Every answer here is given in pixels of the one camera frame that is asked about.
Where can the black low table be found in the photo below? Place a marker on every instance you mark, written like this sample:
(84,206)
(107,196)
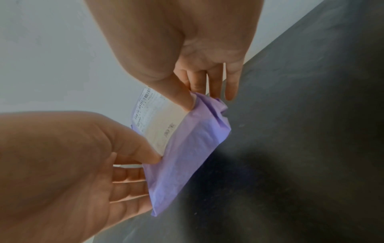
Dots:
(300,142)

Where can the purple plastic package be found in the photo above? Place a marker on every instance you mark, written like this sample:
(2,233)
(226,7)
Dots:
(186,154)

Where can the person's left hand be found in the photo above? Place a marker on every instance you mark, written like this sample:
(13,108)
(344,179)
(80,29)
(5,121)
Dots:
(54,178)

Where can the person's right hand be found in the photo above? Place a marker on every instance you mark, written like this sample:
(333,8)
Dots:
(180,35)

